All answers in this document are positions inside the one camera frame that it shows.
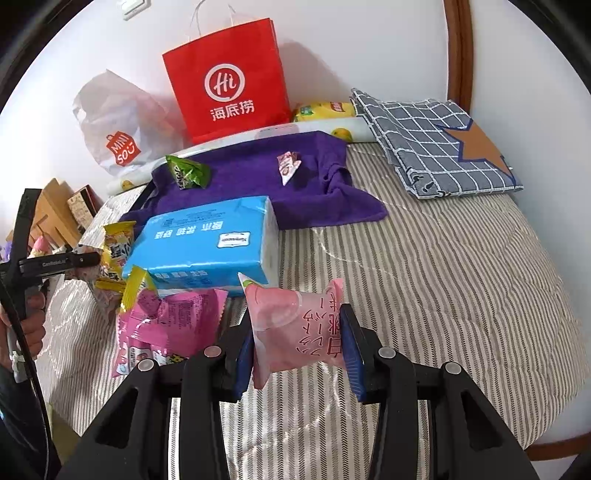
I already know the large pink snack bag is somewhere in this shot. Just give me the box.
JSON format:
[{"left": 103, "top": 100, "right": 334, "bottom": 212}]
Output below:
[{"left": 113, "top": 286, "right": 229, "bottom": 380}]

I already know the patterned cardboard box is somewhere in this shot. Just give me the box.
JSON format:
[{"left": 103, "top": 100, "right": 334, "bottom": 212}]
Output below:
[{"left": 67, "top": 185, "right": 103, "bottom": 232}]

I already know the lemon print rolled mat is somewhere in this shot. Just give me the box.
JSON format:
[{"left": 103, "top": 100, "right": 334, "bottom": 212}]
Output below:
[{"left": 105, "top": 115, "right": 370, "bottom": 197}]

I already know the white plastic shopping bag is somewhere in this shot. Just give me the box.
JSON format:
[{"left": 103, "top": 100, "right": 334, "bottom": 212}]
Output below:
[{"left": 72, "top": 69, "right": 190, "bottom": 177}]

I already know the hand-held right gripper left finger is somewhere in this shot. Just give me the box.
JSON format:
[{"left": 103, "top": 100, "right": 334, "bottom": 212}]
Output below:
[{"left": 60, "top": 323, "right": 257, "bottom": 480}]

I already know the striped quilt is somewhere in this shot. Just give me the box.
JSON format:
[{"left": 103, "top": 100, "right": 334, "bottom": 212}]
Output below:
[{"left": 37, "top": 143, "right": 589, "bottom": 480}]

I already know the blue tissue pack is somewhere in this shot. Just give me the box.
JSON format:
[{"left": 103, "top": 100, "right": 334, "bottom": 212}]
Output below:
[{"left": 122, "top": 195, "right": 280, "bottom": 298}]

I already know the white wall switch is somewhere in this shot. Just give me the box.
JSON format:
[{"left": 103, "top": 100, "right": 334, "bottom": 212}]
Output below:
[{"left": 116, "top": 0, "right": 152, "bottom": 20}]

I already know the wooden chair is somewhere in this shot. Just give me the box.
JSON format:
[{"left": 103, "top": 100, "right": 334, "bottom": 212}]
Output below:
[{"left": 30, "top": 178, "right": 84, "bottom": 252}]

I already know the yellow chips bag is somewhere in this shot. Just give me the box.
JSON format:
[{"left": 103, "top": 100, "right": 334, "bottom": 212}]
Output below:
[{"left": 292, "top": 100, "right": 357, "bottom": 123}]

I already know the person's left hand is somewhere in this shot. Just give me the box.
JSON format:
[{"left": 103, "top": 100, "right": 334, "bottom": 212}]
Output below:
[{"left": 0, "top": 294, "right": 48, "bottom": 366}]

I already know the yellow snack packet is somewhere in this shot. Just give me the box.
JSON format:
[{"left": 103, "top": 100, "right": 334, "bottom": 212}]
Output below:
[{"left": 95, "top": 220, "right": 138, "bottom": 296}]

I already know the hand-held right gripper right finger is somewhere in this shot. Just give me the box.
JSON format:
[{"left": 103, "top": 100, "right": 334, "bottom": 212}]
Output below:
[{"left": 339, "top": 302, "right": 541, "bottom": 480}]

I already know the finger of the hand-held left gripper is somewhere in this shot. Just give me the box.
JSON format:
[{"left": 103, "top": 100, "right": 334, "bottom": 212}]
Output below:
[{"left": 69, "top": 251, "right": 101, "bottom": 275}]

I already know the pink peach snack packet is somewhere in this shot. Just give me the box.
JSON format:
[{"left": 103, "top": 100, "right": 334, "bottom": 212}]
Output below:
[{"left": 238, "top": 272, "right": 347, "bottom": 391}]

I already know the grey checked cloth with star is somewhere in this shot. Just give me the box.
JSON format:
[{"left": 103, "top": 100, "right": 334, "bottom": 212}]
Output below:
[{"left": 348, "top": 88, "right": 525, "bottom": 200}]

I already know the light green cloth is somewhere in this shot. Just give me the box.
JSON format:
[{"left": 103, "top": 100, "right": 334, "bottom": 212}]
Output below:
[{"left": 46, "top": 404, "right": 81, "bottom": 444}]

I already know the small pink white snack packet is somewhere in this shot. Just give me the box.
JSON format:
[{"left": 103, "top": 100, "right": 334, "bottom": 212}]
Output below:
[{"left": 276, "top": 150, "right": 301, "bottom": 186}]

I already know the red paper bag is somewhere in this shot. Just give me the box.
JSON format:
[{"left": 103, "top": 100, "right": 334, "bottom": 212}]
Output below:
[{"left": 161, "top": 0, "right": 293, "bottom": 145}]

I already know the green snack packet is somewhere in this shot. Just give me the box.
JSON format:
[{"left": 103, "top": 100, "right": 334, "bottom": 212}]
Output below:
[{"left": 165, "top": 154, "right": 212, "bottom": 191}]

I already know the brown wooden frame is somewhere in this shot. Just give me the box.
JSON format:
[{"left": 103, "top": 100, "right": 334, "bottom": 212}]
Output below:
[{"left": 443, "top": 0, "right": 474, "bottom": 114}]

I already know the yellow green snack wrapper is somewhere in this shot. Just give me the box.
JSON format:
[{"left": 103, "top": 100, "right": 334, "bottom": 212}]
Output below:
[{"left": 121, "top": 265, "right": 158, "bottom": 315}]

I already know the purple towel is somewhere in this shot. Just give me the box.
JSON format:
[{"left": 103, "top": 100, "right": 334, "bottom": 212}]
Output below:
[{"left": 119, "top": 130, "right": 389, "bottom": 232}]

